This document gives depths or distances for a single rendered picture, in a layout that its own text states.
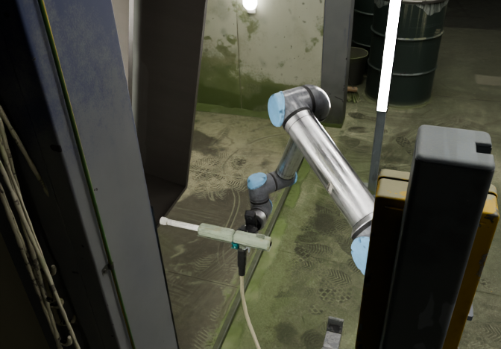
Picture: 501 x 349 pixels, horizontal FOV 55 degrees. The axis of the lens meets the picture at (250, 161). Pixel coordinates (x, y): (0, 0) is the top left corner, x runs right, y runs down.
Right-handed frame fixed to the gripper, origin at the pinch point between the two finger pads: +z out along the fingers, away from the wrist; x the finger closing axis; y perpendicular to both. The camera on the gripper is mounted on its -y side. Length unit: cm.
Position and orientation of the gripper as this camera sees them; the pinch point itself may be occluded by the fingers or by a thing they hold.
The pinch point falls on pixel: (240, 244)
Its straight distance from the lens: 197.5
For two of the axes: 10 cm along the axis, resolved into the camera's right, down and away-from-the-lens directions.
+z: -2.9, 4.2, -8.6
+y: -0.6, 8.9, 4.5
